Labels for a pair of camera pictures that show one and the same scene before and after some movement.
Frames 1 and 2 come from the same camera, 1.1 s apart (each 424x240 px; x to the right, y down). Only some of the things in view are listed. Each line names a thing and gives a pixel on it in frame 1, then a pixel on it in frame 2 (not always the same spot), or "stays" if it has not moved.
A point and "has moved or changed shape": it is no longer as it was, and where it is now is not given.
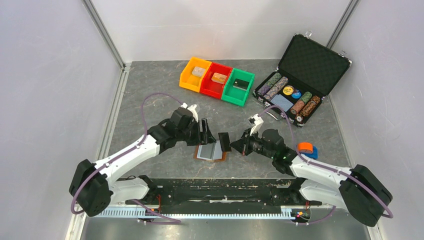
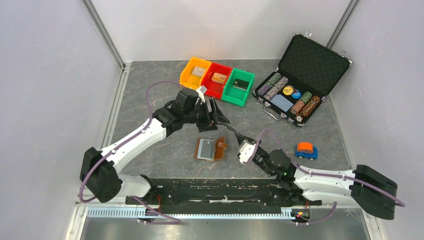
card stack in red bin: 219,78 stays
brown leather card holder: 211,152 has moved or changed shape
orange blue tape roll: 308,149 stays
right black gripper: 243,145 -> 240,138
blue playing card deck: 282,102 stays
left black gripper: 205,137 -> 207,124
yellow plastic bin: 191,75 stays
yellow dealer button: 288,90 stays
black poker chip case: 310,68 stays
